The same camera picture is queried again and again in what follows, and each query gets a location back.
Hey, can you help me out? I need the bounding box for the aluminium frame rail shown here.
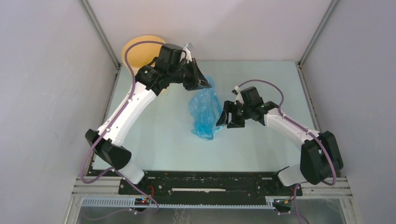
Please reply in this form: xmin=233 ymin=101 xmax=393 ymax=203
xmin=72 ymin=177 xmax=353 ymax=199

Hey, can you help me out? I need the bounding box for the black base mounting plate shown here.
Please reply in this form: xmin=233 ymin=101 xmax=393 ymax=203
xmin=119 ymin=171 xmax=302 ymax=205

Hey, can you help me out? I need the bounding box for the white toothed cable duct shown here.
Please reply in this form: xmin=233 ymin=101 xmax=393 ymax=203
xmin=81 ymin=197 xmax=275 ymax=209

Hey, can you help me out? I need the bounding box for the right small circuit board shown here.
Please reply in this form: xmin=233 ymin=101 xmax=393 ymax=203
xmin=273 ymin=200 xmax=292 ymax=207

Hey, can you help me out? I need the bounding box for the blue plastic trash bag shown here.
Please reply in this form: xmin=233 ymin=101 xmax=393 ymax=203
xmin=188 ymin=76 xmax=222 ymax=140

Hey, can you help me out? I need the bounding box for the small circuit board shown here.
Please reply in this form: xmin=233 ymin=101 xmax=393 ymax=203
xmin=273 ymin=200 xmax=292 ymax=207
xmin=134 ymin=198 xmax=151 ymax=206

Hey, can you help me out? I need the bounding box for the yellow capybara trash bin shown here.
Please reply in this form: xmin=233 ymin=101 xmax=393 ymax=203
xmin=121 ymin=35 xmax=166 ymax=80

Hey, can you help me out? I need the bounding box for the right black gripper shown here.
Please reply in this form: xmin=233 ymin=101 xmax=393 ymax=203
xmin=216 ymin=100 xmax=252 ymax=128

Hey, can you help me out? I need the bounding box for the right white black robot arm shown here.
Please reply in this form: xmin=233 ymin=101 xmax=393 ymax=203
xmin=216 ymin=87 xmax=344 ymax=195

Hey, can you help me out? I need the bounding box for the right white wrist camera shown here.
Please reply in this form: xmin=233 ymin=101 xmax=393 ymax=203
xmin=232 ymin=86 xmax=244 ymax=105

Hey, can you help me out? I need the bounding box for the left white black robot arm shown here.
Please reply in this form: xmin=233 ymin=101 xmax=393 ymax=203
xmin=85 ymin=43 xmax=211 ymax=194

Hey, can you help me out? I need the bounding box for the left small circuit board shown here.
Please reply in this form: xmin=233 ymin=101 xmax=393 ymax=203
xmin=134 ymin=198 xmax=151 ymax=206

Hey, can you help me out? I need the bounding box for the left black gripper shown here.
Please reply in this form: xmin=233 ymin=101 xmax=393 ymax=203
xmin=169 ymin=58 xmax=212 ymax=91

